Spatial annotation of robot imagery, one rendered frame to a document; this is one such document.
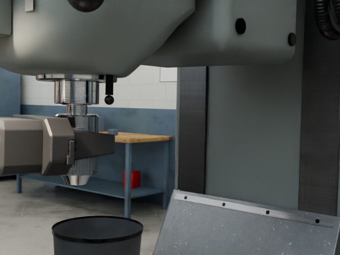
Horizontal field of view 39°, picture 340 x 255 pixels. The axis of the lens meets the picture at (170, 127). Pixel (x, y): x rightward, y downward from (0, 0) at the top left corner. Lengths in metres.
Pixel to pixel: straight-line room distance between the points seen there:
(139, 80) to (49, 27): 5.79
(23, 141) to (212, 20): 0.24
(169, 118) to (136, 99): 0.62
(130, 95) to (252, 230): 5.58
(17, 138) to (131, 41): 0.14
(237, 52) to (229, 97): 0.28
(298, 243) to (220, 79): 0.30
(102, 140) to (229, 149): 0.37
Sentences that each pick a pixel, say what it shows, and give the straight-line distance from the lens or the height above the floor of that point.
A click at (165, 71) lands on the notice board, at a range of 5.93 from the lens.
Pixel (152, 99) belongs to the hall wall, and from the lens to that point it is 6.06.
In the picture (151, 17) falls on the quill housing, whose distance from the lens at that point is 0.48.
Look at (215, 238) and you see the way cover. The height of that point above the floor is 1.06.
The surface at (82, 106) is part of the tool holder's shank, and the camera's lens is 0.52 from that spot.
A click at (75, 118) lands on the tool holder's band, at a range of 0.50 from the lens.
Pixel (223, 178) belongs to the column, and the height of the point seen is 1.15.
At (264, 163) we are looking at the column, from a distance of 0.81.
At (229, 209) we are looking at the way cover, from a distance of 0.84.
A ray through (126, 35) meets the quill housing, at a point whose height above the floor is 1.35.
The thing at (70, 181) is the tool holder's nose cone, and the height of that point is 1.20.
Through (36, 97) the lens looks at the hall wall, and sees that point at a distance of 7.89.
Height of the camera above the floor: 1.28
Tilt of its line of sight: 3 degrees down
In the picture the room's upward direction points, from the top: 1 degrees clockwise
